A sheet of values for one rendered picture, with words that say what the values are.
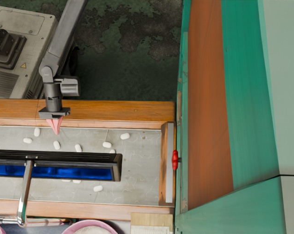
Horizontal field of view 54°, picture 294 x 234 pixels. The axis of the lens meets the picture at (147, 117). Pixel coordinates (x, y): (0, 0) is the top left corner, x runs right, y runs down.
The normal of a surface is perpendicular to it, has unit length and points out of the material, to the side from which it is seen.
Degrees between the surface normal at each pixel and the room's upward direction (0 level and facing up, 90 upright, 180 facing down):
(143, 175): 0
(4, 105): 0
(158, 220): 0
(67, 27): 46
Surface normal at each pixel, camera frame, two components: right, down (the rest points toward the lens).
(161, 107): -0.07, -0.33
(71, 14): 0.00, 0.38
